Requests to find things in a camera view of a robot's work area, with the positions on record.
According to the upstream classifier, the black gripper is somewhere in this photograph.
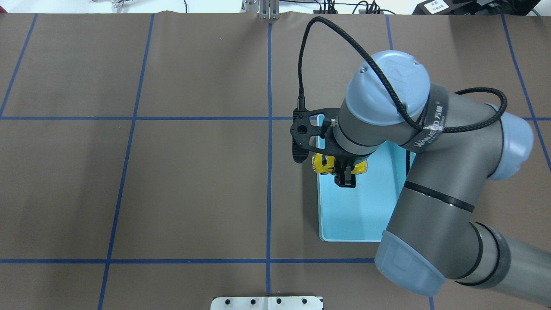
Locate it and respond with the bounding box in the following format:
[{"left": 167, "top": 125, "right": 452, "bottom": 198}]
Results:
[{"left": 319, "top": 129, "right": 379, "bottom": 188}]

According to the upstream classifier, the yellow beetle toy car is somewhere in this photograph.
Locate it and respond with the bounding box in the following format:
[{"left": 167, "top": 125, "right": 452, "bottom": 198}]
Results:
[{"left": 311, "top": 153, "right": 368, "bottom": 175}]

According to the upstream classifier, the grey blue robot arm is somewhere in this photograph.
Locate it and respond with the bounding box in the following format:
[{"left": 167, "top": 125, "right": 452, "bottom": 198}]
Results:
[{"left": 321, "top": 50, "right": 550, "bottom": 307}]

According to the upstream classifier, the light blue plastic bin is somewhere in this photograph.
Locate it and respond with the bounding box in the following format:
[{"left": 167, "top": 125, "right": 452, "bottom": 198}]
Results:
[{"left": 317, "top": 141, "right": 406, "bottom": 242}]

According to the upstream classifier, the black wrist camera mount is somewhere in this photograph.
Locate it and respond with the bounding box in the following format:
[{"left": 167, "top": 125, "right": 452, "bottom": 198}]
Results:
[{"left": 290, "top": 107, "right": 342, "bottom": 164}]

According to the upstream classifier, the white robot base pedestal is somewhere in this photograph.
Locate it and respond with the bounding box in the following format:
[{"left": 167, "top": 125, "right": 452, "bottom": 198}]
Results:
[{"left": 210, "top": 296, "right": 325, "bottom": 310}]

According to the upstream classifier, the black braided camera cable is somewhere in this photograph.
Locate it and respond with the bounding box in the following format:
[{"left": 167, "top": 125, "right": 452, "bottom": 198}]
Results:
[{"left": 296, "top": 16, "right": 508, "bottom": 132}]

